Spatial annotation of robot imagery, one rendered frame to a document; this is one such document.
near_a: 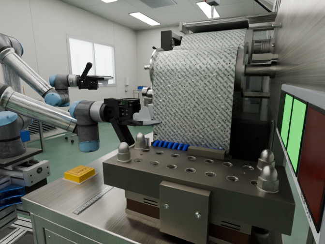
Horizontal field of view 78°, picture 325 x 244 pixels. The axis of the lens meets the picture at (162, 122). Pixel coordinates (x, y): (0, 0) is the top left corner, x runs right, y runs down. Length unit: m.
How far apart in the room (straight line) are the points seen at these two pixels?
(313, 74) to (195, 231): 0.35
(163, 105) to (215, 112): 0.16
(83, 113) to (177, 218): 0.49
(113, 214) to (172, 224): 0.17
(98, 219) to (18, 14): 4.29
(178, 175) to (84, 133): 0.45
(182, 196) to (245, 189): 0.12
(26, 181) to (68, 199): 0.65
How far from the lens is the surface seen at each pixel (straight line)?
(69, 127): 0.91
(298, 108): 0.19
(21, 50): 1.49
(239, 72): 0.56
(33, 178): 1.28
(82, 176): 0.72
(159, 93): 0.61
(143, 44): 7.16
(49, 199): 0.68
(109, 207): 0.58
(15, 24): 4.55
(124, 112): 0.66
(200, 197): 0.40
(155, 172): 0.45
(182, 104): 0.58
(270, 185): 0.41
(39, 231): 0.73
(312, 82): 0.20
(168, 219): 0.46
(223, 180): 0.43
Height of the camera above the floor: 1.23
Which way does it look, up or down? 12 degrees down
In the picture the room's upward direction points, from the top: straight up
